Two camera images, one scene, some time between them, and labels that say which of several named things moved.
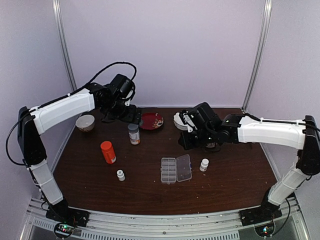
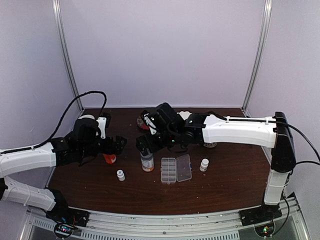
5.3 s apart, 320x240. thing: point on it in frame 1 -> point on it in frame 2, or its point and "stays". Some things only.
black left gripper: x=129 y=117 -> x=118 y=149
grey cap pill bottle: x=134 y=132 -> x=147 y=162
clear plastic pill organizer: x=175 y=169 stays
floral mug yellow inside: x=212 y=145 stays
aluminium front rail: x=291 y=225 stays
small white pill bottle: x=204 y=165 stays
